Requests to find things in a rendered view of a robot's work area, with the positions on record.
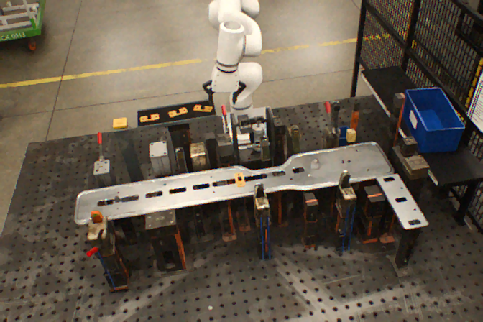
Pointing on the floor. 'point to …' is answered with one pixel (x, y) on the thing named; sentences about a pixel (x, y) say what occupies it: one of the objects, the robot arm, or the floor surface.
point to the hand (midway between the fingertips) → (222, 100)
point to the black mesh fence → (426, 65)
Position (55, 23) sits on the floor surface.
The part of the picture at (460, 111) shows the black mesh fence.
